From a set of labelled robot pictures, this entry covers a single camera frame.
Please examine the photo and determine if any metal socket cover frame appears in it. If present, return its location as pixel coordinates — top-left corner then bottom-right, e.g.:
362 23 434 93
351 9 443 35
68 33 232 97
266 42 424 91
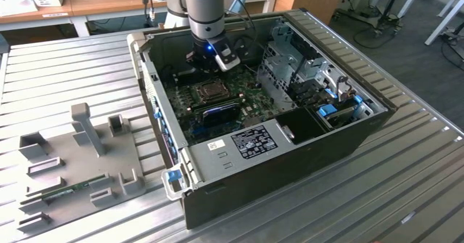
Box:
195 79 234 104

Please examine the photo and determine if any dark green RAM stick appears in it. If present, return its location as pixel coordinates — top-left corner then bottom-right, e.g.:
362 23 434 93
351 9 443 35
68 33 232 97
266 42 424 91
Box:
188 96 244 113

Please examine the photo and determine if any silver metal drive cage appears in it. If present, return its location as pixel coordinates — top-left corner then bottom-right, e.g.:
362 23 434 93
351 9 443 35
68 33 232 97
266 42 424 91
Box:
258 20 378 124

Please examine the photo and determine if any black graphics card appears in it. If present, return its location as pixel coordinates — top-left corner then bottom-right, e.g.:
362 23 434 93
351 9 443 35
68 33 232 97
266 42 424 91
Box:
200 102 243 129

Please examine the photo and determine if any green motherboard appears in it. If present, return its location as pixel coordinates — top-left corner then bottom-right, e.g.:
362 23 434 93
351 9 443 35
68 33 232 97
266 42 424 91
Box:
162 63 304 147

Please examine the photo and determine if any silver power supply unit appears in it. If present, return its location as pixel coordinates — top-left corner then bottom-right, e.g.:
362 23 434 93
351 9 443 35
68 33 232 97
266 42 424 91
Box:
180 119 296 194

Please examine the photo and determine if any blue disk carrier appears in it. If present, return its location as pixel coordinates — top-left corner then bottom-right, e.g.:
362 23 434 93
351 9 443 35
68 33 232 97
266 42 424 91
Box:
315 104 342 119

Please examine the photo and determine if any blue case latch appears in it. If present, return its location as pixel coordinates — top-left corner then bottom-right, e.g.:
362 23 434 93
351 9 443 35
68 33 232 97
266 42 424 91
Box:
164 169 182 183

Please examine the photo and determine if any silver hard disk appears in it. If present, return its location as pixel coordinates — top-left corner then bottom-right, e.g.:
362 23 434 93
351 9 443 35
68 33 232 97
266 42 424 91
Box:
319 105 366 131

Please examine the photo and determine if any black open PC case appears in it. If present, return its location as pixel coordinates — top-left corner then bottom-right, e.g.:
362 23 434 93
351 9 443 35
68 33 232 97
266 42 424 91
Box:
126 8 404 230

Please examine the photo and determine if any grey parts rack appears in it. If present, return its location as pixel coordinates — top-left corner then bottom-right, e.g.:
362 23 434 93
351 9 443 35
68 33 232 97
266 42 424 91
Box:
16 102 148 234

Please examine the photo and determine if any black rolling stand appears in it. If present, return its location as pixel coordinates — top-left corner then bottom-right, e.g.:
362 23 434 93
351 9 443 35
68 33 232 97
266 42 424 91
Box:
334 0 404 37

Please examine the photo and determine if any clear plastic bag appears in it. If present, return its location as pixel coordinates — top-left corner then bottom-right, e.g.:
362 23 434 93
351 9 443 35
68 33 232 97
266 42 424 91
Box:
0 0 39 17

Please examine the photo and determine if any white table sticker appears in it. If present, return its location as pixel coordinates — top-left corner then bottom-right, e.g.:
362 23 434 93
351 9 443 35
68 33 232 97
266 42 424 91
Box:
400 211 418 225

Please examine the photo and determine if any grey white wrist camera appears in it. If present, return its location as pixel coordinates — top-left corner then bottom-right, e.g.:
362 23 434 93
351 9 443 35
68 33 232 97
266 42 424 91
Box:
208 38 243 72

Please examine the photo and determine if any wooden desk white frame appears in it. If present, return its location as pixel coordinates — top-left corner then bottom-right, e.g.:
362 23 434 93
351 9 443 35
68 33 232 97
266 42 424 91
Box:
67 0 283 37
0 0 79 39

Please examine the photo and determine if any grey cable connector bundle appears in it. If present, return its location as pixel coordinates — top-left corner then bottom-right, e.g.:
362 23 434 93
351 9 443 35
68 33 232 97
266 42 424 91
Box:
334 75 355 103

